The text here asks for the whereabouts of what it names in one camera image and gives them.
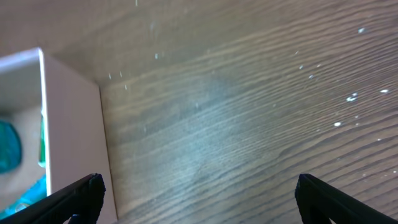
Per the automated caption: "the white cardboard box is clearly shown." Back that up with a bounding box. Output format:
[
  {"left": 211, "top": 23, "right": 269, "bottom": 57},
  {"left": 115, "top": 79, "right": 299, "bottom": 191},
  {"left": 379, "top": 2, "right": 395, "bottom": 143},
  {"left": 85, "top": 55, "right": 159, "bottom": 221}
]
[{"left": 1, "top": 48, "right": 118, "bottom": 223}]

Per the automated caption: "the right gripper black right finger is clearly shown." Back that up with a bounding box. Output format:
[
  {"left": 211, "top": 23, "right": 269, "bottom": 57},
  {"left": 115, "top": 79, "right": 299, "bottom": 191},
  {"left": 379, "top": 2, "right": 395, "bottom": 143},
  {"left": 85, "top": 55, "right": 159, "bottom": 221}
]
[{"left": 295, "top": 174, "right": 397, "bottom": 224}]

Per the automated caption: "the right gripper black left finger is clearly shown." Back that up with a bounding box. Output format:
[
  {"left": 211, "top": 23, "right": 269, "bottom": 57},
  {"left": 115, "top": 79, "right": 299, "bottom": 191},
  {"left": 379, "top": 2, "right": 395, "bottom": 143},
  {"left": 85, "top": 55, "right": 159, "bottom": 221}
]
[{"left": 1, "top": 173, "right": 106, "bottom": 224}]

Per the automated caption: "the teal mouthwash bottle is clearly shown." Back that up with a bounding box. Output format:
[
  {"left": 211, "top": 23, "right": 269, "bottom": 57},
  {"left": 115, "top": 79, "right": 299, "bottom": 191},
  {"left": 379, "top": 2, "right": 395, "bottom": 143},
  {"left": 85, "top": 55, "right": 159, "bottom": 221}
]
[{"left": 1, "top": 120, "right": 22, "bottom": 174}]

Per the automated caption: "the teal toothpaste tube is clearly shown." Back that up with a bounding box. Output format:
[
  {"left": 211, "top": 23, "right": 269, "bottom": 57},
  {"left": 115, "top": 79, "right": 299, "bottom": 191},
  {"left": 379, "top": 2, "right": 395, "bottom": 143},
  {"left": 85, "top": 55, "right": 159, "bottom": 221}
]
[{"left": 1, "top": 175, "right": 47, "bottom": 220}]

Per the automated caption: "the green soap packet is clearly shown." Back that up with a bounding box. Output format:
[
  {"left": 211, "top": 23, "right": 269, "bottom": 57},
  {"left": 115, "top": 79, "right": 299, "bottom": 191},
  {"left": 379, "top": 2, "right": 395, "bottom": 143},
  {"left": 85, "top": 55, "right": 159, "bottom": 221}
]
[{"left": 38, "top": 115, "right": 46, "bottom": 167}]

